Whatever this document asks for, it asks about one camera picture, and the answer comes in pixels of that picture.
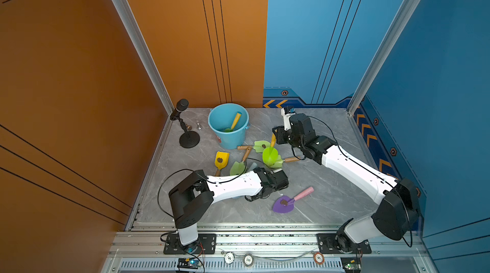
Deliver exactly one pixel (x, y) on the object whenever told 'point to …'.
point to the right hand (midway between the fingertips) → (276, 128)
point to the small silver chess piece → (198, 127)
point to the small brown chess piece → (189, 127)
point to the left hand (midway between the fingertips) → (252, 180)
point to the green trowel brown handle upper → (259, 146)
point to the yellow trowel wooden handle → (221, 161)
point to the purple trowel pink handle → (283, 204)
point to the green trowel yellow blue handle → (235, 122)
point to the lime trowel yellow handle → (270, 154)
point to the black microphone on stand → (190, 138)
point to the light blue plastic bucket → (229, 122)
